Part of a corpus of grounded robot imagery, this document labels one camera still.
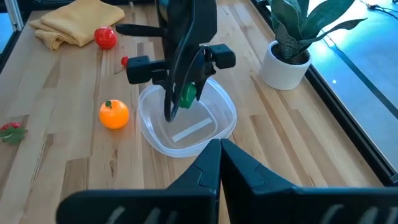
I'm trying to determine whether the folded yellow cloth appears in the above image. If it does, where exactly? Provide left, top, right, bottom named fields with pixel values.
left=28, top=0, right=126, bottom=51

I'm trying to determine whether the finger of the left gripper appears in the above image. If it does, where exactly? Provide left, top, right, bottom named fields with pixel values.
left=164, top=46, right=194, bottom=123
left=192, top=45, right=216, bottom=101

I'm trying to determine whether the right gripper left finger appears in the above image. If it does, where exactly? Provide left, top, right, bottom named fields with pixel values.
left=55, top=138, right=222, bottom=224

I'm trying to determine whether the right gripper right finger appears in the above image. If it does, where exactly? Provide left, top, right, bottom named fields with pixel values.
left=221, top=138, right=398, bottom=224

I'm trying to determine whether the red toy strawberry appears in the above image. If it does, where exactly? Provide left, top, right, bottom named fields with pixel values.
left=0, top=121, right=29, bottom=146

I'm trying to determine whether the clear plastic tupperware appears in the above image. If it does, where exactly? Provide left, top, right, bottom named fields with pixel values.
left=138, top=77, right=238, bottom=159

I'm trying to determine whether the green snake plant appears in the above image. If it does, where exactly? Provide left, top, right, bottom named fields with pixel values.
left=269, top=0, right=368, bottom=62

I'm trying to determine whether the red toy tomato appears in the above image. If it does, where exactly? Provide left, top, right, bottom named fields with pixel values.
left=94, top=26, right=118, bottom=50

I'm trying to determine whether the white plant pot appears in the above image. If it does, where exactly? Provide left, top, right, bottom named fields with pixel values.
left=258, top=40, right=313, bottom=91

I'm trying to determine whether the orange toy fruit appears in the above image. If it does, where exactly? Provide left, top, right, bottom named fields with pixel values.
left=98, top=99, right=130, bottom=130

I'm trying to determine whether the thin black floor cable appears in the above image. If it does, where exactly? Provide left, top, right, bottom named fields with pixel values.
left=360, top=0, right=398, bottom=13

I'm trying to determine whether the silver metal bar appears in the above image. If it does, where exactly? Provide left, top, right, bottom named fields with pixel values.
left=3, top=0, right=25, bottom=32

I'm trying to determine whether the green toy bell pepper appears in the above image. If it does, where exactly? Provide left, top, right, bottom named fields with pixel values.
left=178, top=82, right=198, bottom=110

